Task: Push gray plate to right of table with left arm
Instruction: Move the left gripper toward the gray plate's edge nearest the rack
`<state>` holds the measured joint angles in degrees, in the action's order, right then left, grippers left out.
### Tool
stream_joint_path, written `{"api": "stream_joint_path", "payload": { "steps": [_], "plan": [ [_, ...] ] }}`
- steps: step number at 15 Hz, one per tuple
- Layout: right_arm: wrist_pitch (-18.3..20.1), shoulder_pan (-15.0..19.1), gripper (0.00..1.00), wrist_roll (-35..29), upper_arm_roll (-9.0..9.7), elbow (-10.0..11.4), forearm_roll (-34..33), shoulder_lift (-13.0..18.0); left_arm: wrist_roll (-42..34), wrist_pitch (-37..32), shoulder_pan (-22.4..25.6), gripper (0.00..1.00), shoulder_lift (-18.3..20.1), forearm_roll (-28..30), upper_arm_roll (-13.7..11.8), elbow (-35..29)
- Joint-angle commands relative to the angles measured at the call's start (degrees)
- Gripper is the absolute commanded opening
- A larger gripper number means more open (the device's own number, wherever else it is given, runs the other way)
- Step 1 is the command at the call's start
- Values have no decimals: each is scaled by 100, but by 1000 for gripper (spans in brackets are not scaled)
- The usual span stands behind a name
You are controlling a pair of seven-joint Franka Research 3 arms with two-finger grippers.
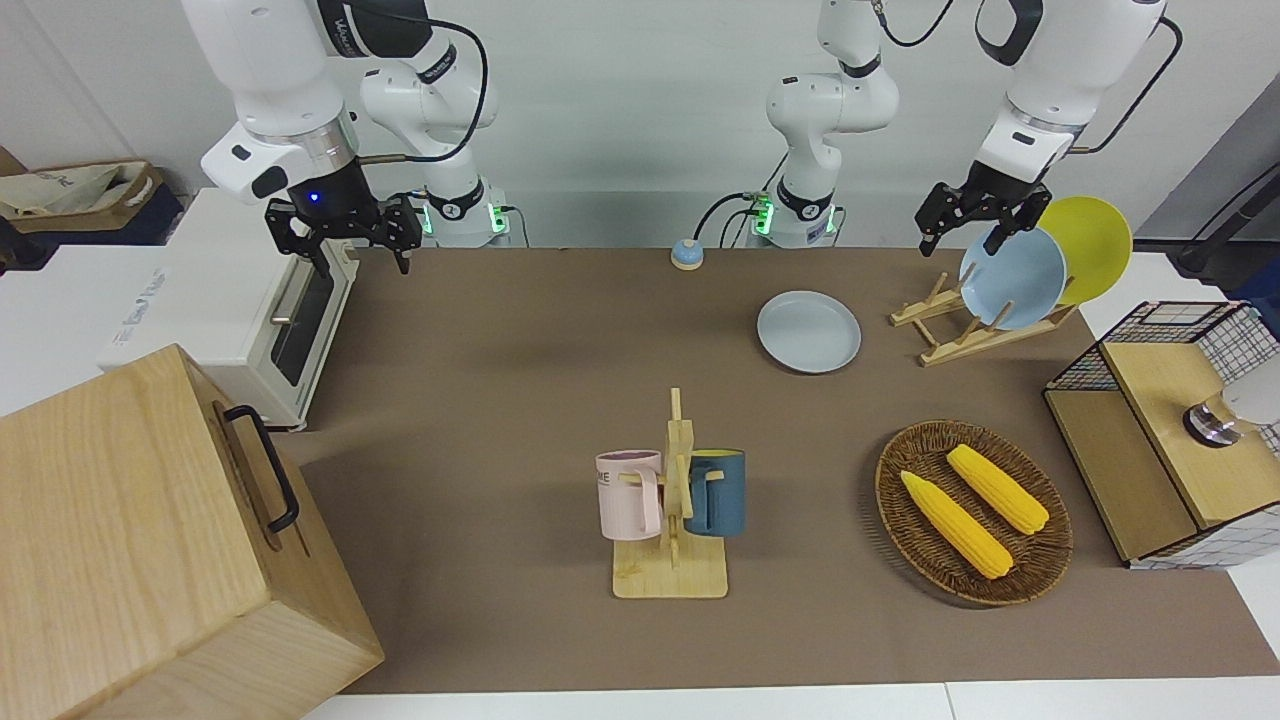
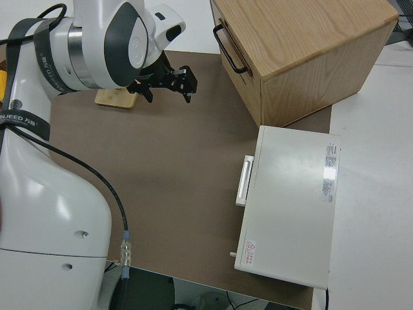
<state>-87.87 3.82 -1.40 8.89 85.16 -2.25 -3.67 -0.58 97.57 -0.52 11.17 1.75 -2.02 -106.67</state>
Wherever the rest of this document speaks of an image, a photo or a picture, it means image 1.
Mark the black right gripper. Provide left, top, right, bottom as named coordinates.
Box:
left=265, top=160, right=423, bottom=284

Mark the yellow corn cob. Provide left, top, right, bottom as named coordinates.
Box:
left=946, top=444, right=1050, bottom=536
left=900, top=470, right=1014, bottom=580

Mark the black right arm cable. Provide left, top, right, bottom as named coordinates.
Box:
left=355, top=0, right=493, bottom=164

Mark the wooden plate rack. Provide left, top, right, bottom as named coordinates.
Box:
left=890, top=272, right=1079, bottom=368

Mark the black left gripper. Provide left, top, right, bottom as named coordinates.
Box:
left=918, top=160, right=1053, bottom=260

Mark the dark blue mug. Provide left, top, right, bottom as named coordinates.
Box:
left=686, top=449, right=747, bottom=538

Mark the brown wicker basket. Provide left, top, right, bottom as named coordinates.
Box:
left=875, top=420, right=1074, bottom=607

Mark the white toaster oven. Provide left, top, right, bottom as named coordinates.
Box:
left=97, top=188, right=359, bottom=433

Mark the light blue plate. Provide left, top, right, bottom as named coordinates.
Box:
left=960, top=227, right=1068, bottom=331

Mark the wooden drawer box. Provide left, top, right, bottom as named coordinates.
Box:
left=0, top=344, right=385, bottom=720

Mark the wooden mug tree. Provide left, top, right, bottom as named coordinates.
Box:
left=612, top=388, right=729, bottom=600

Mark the pink mug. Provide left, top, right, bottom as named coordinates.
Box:
left=596, top=450, right=664, bottom=542

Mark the gray round plate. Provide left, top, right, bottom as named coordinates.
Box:
left=757, top=291, right=862, bottom=375

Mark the black drawer handle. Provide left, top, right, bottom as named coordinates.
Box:
left=222, top=405, right=301, bottom=534

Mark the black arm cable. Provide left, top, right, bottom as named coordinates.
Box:
left=1070, top=15, right=1184, bottom=156
left=355, top=0, right=493, bottom=164

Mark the wire and wood cabinet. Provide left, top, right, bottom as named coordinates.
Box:
left=1043, top=300, right=1280, bottom=571

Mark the yellow plate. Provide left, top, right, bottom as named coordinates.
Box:
left=1038, top=196, right=1134, bottom=307

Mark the cardboard box with bag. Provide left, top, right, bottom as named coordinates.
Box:
left=0, top=160, right=166, bottom=237

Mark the black pole stand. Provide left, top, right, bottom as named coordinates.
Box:
left=1170, top=165, right=1280, bottom=291

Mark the brown table mat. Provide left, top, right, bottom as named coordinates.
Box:
left=270, top=247, right=1280, bottom=696

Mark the black base cable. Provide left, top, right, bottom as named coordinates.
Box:
left=695, top=190, right=773, bottom=247

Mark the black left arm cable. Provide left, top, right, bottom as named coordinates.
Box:
left=1070, top=15, right=1184, bottom=156

